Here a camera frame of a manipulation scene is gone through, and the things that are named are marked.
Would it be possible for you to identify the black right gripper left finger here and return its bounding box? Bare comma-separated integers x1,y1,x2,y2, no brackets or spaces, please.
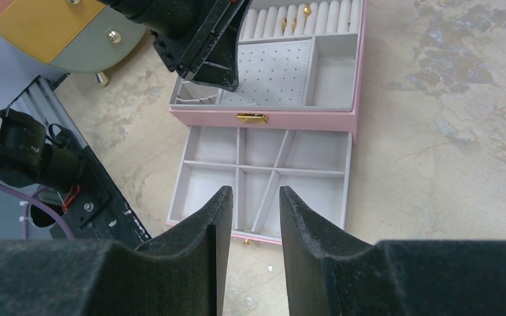
0,186,233,315

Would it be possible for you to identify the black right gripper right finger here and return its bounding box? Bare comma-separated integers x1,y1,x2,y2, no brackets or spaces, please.
279,186,506,315

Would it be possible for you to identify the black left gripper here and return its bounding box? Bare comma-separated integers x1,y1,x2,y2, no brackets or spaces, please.
150,1,250,92

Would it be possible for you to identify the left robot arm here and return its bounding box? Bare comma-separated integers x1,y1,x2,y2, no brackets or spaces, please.
102,0,250,92

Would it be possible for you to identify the pink jewelry box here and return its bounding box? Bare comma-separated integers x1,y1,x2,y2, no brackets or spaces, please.
169,1,368,134

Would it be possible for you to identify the white cylinder orange lid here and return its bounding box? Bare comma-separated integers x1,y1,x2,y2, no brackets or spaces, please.
0,0,146,86

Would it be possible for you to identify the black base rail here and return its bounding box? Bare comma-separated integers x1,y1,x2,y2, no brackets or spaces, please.
0,77,151,248

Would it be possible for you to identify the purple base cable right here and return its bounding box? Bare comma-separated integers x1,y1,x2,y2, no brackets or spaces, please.
0,171,76,241

